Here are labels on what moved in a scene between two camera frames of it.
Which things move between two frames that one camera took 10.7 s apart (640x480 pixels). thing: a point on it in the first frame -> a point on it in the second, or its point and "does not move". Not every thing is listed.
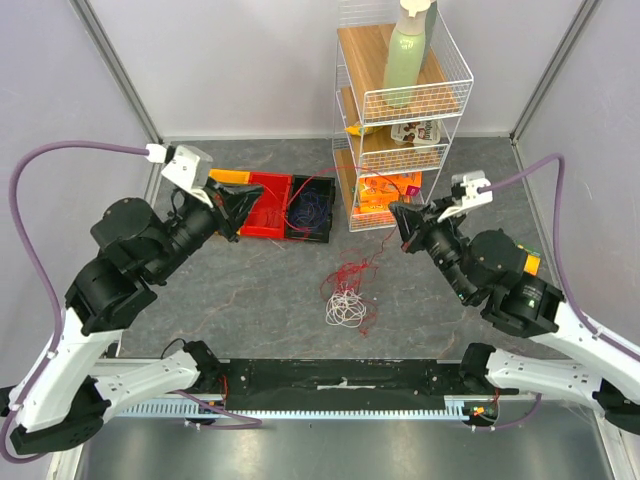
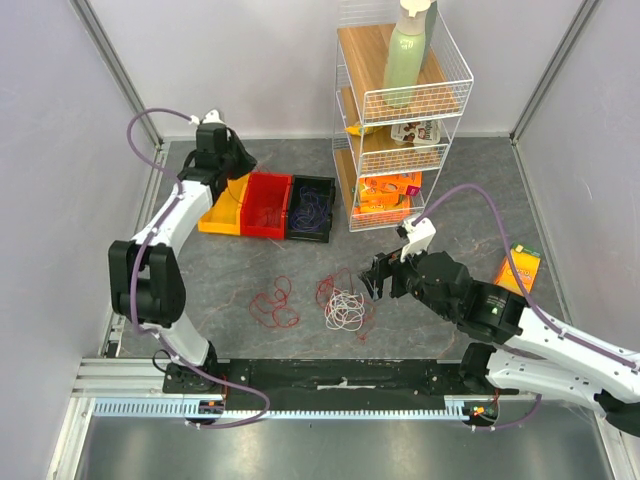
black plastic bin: x=310 y=208 does not move
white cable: x=345 y=307 does not move
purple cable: x=313 y=209 does not move
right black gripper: x=419 y=230 -> x=382 y=275
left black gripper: x=232 y=205 -> x=248 y=162
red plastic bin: x=269 y=215 does not move
